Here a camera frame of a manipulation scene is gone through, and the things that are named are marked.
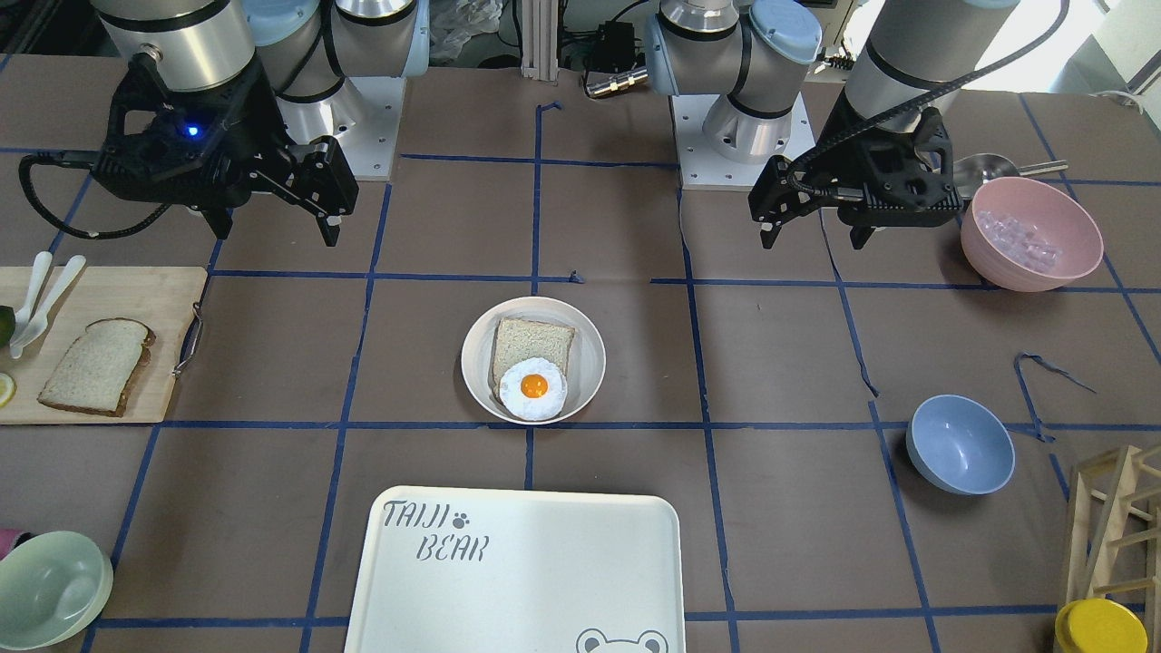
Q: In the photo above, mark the wooden cutting board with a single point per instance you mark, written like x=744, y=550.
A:
x=161, y=297

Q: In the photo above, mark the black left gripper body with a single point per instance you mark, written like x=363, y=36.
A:
x=844, y=138

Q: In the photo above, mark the fried egg toy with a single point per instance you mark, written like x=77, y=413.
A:
x=533, y=390

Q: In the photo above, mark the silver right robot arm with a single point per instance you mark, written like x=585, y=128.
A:
x=308, y=48

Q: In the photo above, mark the cream bear tray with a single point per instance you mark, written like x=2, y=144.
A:
x=498, y=570

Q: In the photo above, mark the cream round plate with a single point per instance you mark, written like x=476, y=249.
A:
x=587, y=359

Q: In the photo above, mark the light green bowl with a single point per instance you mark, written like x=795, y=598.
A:
x=52, y=587

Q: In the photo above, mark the white plastic spoon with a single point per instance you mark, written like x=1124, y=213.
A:
x=40, y=318

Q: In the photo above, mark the blue bowl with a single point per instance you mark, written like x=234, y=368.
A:
x=960, y=446

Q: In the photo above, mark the yellow cup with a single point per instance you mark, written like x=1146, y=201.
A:
x=1099, y=625

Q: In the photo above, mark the bread slice on plate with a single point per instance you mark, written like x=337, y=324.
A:
x=517, y=339

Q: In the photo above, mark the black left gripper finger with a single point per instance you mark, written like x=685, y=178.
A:
x=859, y=235
x=774, y=200

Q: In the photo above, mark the aluminium frame post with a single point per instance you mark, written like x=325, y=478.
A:
x=540, y=22

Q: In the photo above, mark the pink bowl with ice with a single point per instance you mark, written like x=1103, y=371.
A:
x=1023, y=235

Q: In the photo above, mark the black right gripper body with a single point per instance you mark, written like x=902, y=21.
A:
x=243, y=127

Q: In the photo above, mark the pink cup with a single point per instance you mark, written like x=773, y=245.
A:
x=12, y=538

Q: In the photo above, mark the wooden dish rack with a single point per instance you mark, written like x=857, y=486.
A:
x=1112, y=533

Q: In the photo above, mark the green avocado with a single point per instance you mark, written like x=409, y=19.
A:
x=7, y=325

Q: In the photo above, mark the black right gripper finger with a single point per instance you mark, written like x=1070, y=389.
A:
x=317, y=178

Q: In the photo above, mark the bread slice with brown crust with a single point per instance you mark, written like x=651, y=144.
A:
x=99, y=369

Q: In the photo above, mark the lemon slice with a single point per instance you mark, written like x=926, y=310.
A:
x=8, y=389

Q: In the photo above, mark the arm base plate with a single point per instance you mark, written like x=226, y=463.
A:
x=364, y=116
x=717, y=160

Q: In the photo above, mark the white plastic fork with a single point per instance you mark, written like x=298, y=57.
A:
x=43, y=262

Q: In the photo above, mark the metal scoop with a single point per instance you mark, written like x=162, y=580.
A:
x=971, y=172

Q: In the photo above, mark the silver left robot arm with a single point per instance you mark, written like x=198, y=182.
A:
x=755, y=60

